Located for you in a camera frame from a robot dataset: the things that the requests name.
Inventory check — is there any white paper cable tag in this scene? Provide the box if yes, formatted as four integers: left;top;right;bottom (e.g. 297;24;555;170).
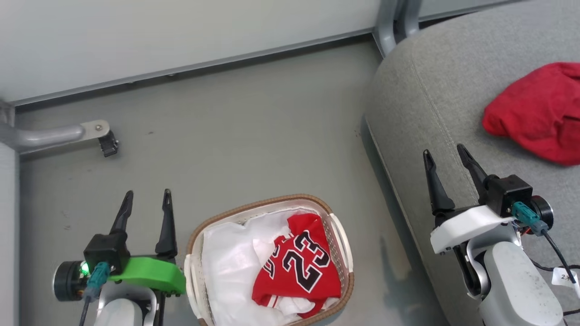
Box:
551;267;579;287

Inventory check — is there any arm teal plug cable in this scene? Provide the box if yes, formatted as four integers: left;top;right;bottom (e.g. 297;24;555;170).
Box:
78;262;111;326
511;201;580;317

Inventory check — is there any grey metal frame post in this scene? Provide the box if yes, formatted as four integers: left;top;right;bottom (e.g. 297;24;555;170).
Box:
372;0;423;58

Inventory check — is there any grey fabric sofa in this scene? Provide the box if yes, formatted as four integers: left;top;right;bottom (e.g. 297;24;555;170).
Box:
365;0;580;326

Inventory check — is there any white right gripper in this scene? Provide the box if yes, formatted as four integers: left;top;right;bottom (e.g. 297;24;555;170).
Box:
423;144;516;255

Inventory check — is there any grey metal frame leg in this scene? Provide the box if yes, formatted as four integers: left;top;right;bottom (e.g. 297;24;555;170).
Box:
0;99;111;155

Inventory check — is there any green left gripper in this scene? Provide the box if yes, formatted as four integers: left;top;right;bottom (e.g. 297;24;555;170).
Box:
108;189;187;297

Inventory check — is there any white brown-rimmed laundry basket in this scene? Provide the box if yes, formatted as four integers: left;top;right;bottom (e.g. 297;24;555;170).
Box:
183;194;355;326

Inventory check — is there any plain red garment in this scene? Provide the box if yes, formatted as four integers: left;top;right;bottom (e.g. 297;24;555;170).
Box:
482;62;580;166

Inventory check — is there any red number 23 jersey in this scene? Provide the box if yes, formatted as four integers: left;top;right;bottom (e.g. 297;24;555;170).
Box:
251;213;342;319

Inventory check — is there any white clothing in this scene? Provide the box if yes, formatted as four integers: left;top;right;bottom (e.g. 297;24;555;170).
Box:
201;208;340;326

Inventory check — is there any left arm teal plug cable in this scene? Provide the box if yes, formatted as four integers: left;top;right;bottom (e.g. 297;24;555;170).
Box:
78;262;111;326

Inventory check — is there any right arm teal plug cable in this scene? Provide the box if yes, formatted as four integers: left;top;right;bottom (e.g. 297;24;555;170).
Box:
511;201;580;317

